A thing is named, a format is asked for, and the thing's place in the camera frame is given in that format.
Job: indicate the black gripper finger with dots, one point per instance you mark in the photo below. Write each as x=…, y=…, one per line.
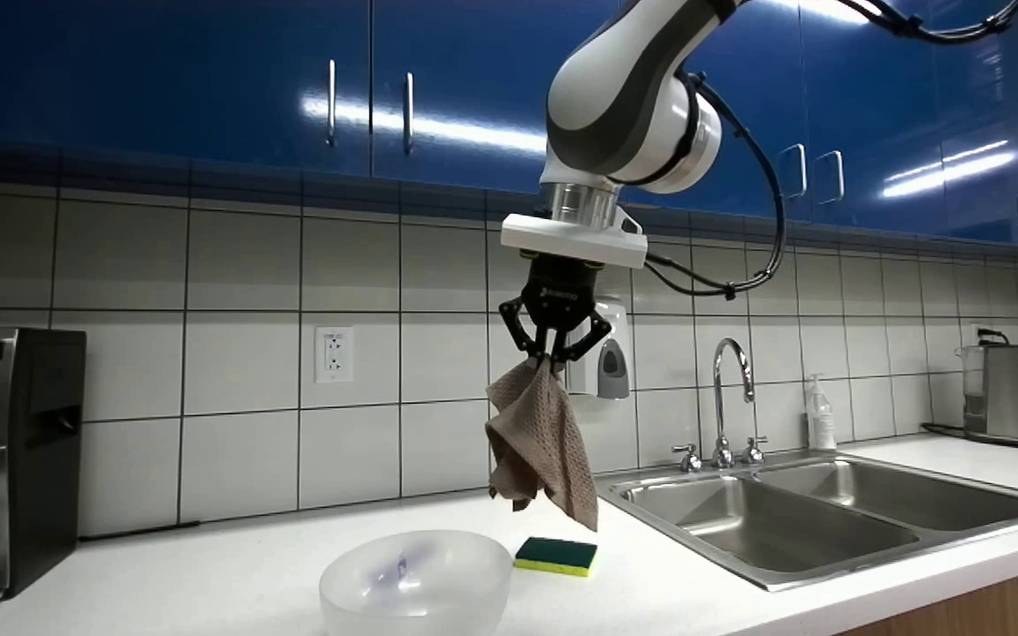
x=586, y=339
x=523, y=331

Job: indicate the brown cloth towel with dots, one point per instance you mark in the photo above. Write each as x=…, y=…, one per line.
x=546, y=444

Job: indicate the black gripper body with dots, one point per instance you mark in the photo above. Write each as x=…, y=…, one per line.
x=563, y=287

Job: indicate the chrome gooseneck faucet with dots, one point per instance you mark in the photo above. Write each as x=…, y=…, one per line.
x=718, y=410

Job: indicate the stainless steel double sink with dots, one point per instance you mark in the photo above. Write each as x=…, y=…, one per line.
x=816, y=517

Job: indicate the stainless steel countertop appliance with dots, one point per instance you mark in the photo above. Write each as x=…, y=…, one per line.
x=1015, y=393

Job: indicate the wooden lower cabinet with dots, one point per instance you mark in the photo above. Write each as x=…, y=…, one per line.
x=979, y=608

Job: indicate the black coffee machine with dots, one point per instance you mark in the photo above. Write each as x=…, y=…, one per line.
x=25, y=446

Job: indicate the green and yellow sponge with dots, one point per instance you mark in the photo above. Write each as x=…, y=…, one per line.
x=556, y=552

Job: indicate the translucent white plastic bowl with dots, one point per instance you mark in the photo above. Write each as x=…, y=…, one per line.
x=414, y=589

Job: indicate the white wall outlet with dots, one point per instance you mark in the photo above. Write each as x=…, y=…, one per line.
x=335, y=354

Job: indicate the clear soap pump bottle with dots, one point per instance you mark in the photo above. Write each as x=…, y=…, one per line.
x=820, y=418

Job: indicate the blue glossy upper cabinets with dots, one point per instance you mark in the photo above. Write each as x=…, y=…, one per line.
x=123, y=82

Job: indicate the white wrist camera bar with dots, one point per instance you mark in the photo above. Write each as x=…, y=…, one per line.
x=575, y=239

